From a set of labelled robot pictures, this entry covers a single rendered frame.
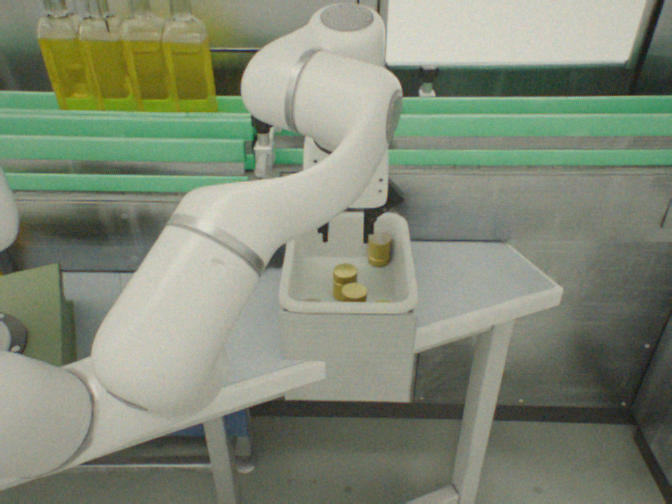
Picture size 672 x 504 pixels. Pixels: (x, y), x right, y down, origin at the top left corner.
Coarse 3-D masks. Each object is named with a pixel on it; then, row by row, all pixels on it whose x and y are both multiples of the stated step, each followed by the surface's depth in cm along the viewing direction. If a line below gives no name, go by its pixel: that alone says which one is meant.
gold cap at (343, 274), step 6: (342, 264) 81; (348, 264) 81; (336, 270) 79; (342, 270) 79; (348, 270) 79; (354, 270) 79; (336, 276) 79; (342, 276) 78; (348, 276) 78; (354, 276) 79; (336, 282) 79; (342, 282) 79; (348, 282) 79; (354, 282) 79; (336, 288) 80; (336, 294) 80
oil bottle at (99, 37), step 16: (96, 16) 81; (112, 16) 83; (80, 32) 81; (96, 32) 81; (112, 32) 81; (96, 48) 82; (112, 48) 82; (96, 64) 84; (112, 64) 84; (96, 80) 85; (112, 80) 85; (128, 80) 86; (96, 96) 86; (112, 96) 86; (128, 96) 86
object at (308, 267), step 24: (360, 216) 86; (384, 216) 86; (312, 240) 88; (336, 240) 88; (360, 240) 88; (408, 240) 81; (288, 264) 76; (312, 264) 88; (336, 264) 88; (360, 264) 88; (408, 264) 76; (288, 288) 72; (312, 288) 83; (384, 288) 83; (408, 288) 72; (336, 312) 69; (360, 312) 69; (384, 312) 69
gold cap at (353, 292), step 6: (342, 288) 76; (348, 288) 76; (354, 288) 76; (360, 288) 76; (342, 294) 75; (348, 294) 75; (354, 294) 75; (360, 294) 75; (366, 294) 76; (342, 300) 76; (348, 300) 75; (354, 300) 75; (360, 300) 75; (366, 300) 76
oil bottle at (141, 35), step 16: (144, 16) 82; (128, 32) 82; (144, 32) 81; (160, 32) 82; (128, 48) 83; (144, 48) 83; (160, 48) 83; (128, 64) 84; (144, 64) 84; (160, 64) 84; (144, 80) 85; (160, 80) 85; (144, 96) 87; (160, 96) 86
